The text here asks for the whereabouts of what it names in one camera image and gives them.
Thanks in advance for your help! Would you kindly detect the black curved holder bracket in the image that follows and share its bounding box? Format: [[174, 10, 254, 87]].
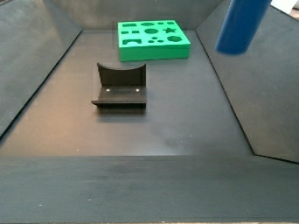
[[90, 63, 146, 107]]

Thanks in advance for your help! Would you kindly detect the green shape sorter board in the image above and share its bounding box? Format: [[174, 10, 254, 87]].
[[117, 20, 190, 61]]

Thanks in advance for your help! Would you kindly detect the blue oval cylinder peg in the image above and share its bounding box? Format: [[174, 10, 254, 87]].
[[214, 0, 270, 55]]

